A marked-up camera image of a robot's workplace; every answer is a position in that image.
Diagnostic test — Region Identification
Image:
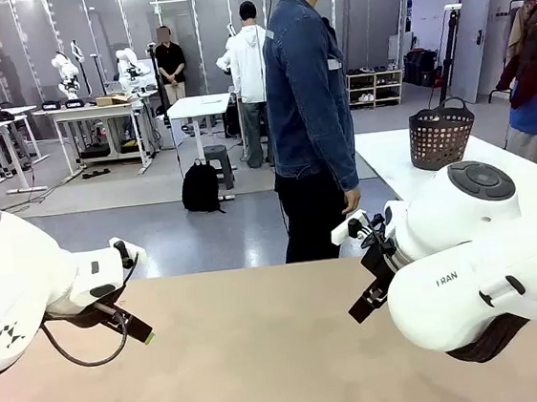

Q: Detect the black luggage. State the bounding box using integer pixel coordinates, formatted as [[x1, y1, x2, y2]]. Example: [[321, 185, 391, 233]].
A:
[[400, 46, 442, 92]]

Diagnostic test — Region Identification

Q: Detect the grey plastic stool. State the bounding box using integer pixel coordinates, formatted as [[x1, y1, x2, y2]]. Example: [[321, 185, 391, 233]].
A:
[[203, 142, 238, 194]]

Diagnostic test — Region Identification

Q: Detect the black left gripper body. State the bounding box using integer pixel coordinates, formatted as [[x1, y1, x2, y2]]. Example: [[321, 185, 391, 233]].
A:
[[40, 286, 130, 334]]

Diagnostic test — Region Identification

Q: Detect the grey open door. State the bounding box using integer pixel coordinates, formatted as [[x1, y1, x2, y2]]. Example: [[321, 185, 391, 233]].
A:
[[439, 0, 506, 107]]

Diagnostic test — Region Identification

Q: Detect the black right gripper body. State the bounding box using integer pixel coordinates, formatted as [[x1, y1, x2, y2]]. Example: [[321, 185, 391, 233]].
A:
[[357, 238, 403, 296]]

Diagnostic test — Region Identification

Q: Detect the right arm black cable sleeve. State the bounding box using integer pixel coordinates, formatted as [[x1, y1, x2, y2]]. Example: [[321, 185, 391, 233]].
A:
[[441, 296, 537, 368]]

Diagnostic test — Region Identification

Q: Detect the wooden shoe rack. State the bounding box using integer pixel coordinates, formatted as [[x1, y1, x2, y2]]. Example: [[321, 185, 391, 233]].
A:
[[345, 67, 407, 112]]

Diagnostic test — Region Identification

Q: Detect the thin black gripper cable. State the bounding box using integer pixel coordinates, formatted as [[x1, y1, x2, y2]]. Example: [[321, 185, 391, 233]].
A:
[[38, 300, 134, 373]]

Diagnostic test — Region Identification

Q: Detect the large white table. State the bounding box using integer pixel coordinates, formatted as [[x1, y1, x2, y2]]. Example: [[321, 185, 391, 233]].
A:
[[352, 114, 537, 223]]

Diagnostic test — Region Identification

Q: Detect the person in denim jacket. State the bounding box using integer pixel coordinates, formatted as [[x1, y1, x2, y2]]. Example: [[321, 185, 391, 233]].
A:
[[254, 0, 376, 265]]

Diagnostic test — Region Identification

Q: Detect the beige coat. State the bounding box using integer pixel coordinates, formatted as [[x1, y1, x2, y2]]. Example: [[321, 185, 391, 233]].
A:
[[499, 2, 537, 68]]

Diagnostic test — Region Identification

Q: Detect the person in black shirt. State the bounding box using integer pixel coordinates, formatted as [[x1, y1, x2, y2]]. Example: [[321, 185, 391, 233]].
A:
[[151, 23, 191, 109]]

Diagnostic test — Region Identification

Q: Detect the black tripod with white head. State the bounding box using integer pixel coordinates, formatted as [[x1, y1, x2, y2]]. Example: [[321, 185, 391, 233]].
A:
[[427, 3, 474, 108]]

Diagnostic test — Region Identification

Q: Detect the person's right hand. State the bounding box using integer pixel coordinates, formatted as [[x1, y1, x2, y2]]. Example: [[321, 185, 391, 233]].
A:
[[337, 184, 365, 218]]

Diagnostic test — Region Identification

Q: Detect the black backpack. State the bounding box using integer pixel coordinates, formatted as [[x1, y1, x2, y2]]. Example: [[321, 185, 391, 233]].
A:
[[177, 157, 227, 219]]

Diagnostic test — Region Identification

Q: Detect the small white desk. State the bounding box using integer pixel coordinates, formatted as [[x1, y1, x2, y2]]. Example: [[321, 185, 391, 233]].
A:
[[164, 92, 244, 207]]

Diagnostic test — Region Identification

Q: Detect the person in white hoodie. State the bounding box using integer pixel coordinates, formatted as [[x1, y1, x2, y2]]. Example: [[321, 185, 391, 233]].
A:
[[220, 0, 281, 172]]

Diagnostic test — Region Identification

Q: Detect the dark perforated plastic basket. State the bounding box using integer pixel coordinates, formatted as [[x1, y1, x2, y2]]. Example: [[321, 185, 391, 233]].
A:
[[404, 95, 481, 175]]

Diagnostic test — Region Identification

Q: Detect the cardboard box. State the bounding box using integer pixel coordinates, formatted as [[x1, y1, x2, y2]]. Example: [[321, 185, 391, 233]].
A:
[[94, 92, 131, 108]]

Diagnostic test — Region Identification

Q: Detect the white desk with robots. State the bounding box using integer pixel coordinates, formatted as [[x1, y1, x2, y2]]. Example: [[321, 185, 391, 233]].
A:
[[31, 95, 161, 186]]

